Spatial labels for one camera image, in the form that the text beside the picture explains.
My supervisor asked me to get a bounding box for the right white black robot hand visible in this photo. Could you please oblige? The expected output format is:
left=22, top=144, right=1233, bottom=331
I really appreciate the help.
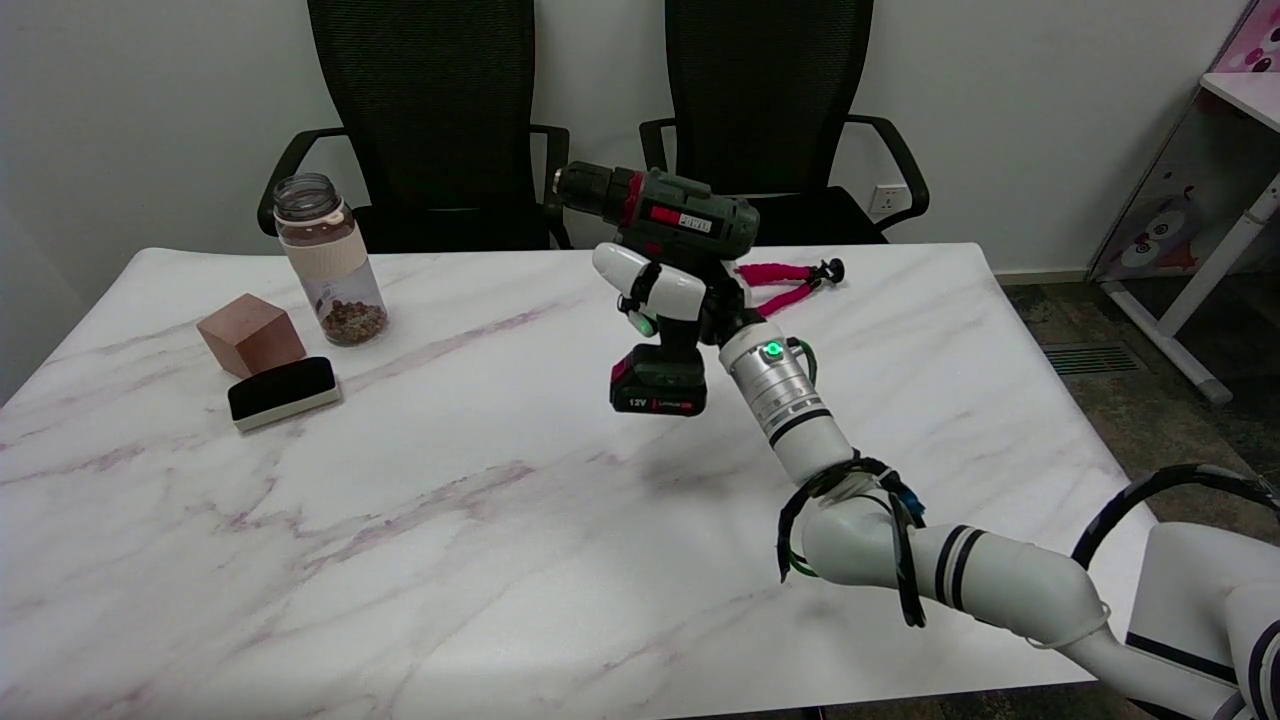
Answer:
left=592, top=242, right=769, bottom=349

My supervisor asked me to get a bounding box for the green red power screwdriver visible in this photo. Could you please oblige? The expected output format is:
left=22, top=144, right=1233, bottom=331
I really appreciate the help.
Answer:
left=553, top=162, right=761, bottom=418

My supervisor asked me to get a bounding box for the pink flexible mini tripod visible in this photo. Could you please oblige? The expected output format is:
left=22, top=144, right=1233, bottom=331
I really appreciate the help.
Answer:
left=735, top=258, right=846, bottom=320

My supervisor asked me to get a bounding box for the black mesh office chair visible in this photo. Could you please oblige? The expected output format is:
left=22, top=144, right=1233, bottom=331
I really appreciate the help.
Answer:
left=257, top=0, right=573, bottom=254
left=638, top=0, right=931, bottom=249

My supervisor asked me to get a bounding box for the clear bottle with nuts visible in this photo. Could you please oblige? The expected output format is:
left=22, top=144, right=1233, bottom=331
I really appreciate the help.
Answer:
left=272, top=173, right=389, bottom=348

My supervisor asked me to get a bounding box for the black white board eraser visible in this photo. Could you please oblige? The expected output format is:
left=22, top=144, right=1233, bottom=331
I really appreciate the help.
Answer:
left=227, top=356, right=342, bottom=432

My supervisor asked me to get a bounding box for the brown wooden cube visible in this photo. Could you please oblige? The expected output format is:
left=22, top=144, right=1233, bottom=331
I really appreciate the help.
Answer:
left=196, top=293, right=308, bottom=379

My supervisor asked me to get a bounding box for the dark floor vent grille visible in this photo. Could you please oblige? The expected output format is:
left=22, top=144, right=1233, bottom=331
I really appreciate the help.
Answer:
left=1040, top=343, right=1146, bottom=377

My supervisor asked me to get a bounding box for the grey panel with owl print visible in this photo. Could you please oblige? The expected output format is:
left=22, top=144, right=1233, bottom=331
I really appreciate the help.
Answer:
left=1088, top=90, right=1280, bottom=283

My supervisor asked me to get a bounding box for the white desk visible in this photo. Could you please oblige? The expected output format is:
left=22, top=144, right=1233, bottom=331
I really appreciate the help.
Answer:
left=1103, top=72, right=1280, bottom=405

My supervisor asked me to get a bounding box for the pink picture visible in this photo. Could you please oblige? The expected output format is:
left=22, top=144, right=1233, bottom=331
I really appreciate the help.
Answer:
left=1213, top=0, right=1280, bottom=74

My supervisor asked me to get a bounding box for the black cable bundle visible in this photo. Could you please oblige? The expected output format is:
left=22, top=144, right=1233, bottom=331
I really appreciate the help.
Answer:
left=777, top=455, right=928, bottom=630

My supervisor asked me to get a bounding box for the thick black cable loop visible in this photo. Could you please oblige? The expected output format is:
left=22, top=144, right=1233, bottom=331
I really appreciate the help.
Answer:
left=1072, top=463, right=1280, bottom=571

